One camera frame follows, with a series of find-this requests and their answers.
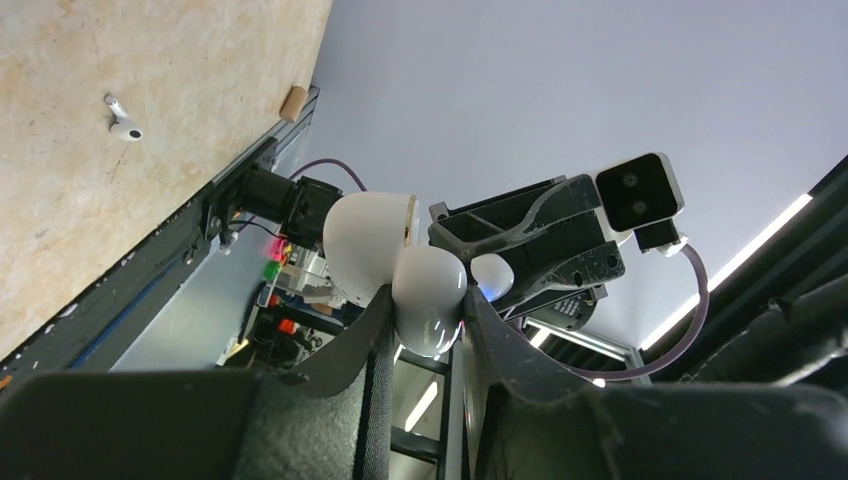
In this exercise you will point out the wooden cube block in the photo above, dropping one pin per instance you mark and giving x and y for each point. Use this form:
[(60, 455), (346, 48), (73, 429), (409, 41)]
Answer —
[(294, 103)]

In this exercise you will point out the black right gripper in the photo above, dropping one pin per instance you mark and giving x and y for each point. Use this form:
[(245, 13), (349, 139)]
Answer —
[(563, 308)]

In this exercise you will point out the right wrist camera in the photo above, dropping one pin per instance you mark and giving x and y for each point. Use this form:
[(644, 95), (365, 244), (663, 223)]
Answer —
[(639, 199)]

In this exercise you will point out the aluminium frame rail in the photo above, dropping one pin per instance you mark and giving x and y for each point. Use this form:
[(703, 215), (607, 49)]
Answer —
[(288, 139)]

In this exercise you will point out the white earbud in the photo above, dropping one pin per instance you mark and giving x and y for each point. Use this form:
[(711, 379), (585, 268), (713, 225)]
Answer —
[(493, 275), (122, 126)]

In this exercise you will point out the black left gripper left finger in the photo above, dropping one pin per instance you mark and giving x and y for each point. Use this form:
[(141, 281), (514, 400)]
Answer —
[(326, 418)]

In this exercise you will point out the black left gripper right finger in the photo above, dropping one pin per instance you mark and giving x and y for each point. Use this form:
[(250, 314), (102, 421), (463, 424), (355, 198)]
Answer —
[(528, 417)]

